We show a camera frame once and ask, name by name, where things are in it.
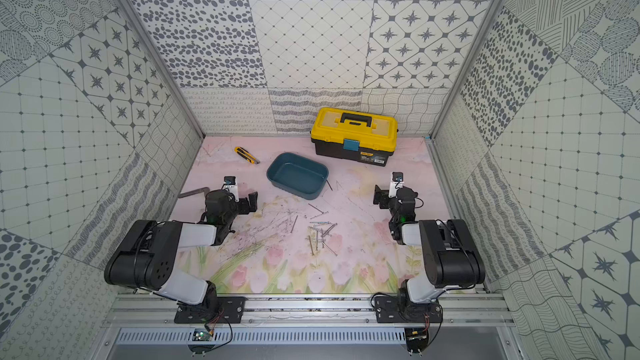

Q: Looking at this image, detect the single steel nail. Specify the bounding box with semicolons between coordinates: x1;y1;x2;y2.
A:
290;215;299;234

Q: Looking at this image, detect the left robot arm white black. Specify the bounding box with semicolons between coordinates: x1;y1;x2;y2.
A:
104;185;258;311

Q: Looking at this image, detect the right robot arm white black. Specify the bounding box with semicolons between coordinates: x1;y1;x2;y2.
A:
373;183;486;305

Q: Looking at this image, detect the teal plastic storage box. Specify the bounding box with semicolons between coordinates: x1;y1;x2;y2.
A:
266;153;329;201

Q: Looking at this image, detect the dark metal hex key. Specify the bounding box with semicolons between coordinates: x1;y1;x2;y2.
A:
178;187;210;198

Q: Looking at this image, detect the yellow utility knife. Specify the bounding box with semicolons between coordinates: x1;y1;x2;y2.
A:
234;147;260;164

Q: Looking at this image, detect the yellow black toolbox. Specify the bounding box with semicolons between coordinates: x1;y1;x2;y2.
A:
310;108;398;167

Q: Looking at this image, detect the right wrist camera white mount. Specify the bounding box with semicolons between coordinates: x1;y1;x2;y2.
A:
388;172;404;198

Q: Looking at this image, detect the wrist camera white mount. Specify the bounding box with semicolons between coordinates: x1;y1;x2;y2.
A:
222;176;239;198
388;172;404;198

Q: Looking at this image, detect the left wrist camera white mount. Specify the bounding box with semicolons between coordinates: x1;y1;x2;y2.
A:
222;176;239;198

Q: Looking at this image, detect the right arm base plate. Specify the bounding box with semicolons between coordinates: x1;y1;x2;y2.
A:
370;294;443;324

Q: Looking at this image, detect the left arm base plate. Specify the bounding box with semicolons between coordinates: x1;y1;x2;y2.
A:
173;296;247;324

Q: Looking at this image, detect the aluminium mounting rail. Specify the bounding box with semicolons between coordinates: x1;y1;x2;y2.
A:
104;293;515;328

